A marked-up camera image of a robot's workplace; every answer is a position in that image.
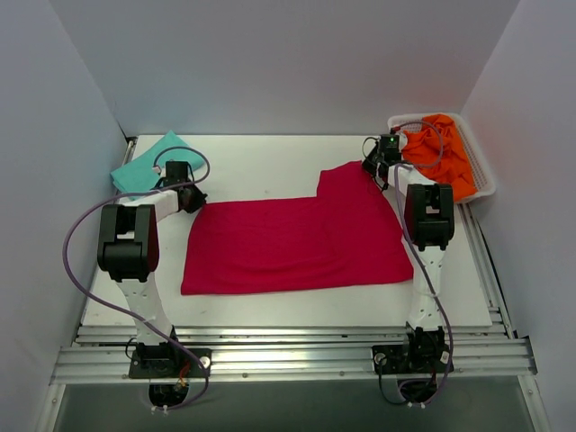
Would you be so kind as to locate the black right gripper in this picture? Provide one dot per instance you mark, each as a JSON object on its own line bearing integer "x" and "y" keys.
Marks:
{"x": 372, "y": 165}

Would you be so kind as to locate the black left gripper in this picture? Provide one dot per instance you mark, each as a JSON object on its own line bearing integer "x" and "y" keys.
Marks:
{"x": 196, "y": 199}

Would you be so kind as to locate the red t shirt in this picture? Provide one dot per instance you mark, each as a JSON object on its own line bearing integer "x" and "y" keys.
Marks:
{"x": 346, "y": 235}

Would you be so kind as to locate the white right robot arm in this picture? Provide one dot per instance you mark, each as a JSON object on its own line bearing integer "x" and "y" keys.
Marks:
{"x": 427, "y": 218}

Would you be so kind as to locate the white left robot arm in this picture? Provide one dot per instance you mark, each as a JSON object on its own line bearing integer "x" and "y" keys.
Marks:
{"x": 128, "y": 251}

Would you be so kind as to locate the white plastic basket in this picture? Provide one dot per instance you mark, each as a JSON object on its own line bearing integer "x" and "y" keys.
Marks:
{"x": 444, "y": 143}

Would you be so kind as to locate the folded teal t shirt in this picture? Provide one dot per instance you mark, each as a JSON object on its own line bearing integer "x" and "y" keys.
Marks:
{"x": 139, "y": 175}

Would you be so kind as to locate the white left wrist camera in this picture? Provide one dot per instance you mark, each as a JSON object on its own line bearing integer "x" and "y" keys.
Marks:
{"x": 159, "y": 170}

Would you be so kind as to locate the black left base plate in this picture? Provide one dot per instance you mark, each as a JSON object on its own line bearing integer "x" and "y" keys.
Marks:
{"x": 164, "y": 361}

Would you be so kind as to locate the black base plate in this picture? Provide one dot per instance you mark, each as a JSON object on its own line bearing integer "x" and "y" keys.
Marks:
{"x": 164, "y": 361}
{"x": 411, "y": 358}

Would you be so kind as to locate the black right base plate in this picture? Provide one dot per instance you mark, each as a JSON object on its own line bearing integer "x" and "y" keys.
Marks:
{"x": 411, "y": 358}

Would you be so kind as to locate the aluminium frame rails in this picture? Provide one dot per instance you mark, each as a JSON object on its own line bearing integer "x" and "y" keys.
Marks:
{"x": 303, "y": 361}

